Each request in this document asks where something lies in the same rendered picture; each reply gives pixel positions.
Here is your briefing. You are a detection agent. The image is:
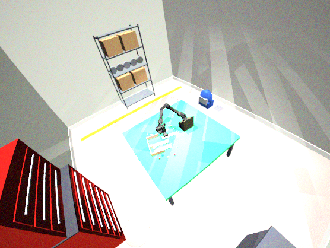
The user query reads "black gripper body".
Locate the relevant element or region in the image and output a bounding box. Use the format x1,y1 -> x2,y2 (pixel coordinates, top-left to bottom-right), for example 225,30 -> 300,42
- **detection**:
161,128 -> 168,137

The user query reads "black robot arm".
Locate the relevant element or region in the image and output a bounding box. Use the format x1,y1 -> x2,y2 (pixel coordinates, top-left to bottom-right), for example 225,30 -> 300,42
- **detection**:
156,103 -> 188,135

